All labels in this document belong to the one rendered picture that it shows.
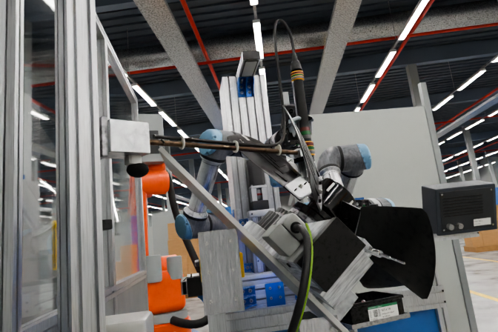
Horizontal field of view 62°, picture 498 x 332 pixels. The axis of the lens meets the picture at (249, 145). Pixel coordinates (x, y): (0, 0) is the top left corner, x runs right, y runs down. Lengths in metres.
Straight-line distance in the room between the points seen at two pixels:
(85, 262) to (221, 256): 0.37
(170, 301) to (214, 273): 4.11
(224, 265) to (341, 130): 2.39
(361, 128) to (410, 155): 0.44
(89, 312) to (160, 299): 4.31
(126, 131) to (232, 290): 0.47
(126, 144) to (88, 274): 0.27
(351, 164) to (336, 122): 1.54
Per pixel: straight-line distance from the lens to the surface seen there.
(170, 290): 5.18
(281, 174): 1.24
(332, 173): 1.75
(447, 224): 1.86
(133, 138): 0.93
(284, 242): 0.87
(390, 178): 3.41
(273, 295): 2.07
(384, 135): 3.46
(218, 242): 1.09
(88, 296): 0.86
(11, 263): 0.90
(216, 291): 1.09
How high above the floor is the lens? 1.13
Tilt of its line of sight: 12 degrees up
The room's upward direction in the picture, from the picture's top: 6 degrees counter-clockwise
